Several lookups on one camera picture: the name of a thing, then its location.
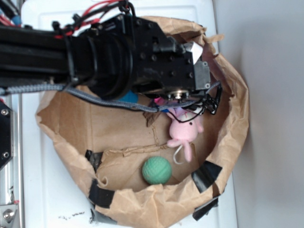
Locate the brown wood chip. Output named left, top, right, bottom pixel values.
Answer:
left=143, top=112, right=161, bottom=127

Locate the aluminium frame rail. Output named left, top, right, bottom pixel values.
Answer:
left=0, top=94, right=26, bottom=228

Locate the green textured ball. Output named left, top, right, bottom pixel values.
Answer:
left=142, top=156, right=172, bottom=185

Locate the grey braided cable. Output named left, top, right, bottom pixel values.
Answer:
left=0, top=80, right=221, bottom=113

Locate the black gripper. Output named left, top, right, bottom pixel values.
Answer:
left=132, top=17, right=222, bottom=114

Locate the blue textured ball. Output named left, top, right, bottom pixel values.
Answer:
left=118, top=91, right=138, bottom=103

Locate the brown paper bag bin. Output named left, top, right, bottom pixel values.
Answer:
left=35, top=15, right=250, bottom=227

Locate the pink plush bunny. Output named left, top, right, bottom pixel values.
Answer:
left=166, top=107, right=204, bottom=164

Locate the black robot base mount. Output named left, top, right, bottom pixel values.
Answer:
left=0, top=98, right=13, bottom=170

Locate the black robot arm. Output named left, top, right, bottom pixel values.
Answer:
left=0, top=14, right=222, bottom=114

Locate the red black wire bundle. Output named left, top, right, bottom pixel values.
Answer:
left=0, top=0, right=137, bottom=40

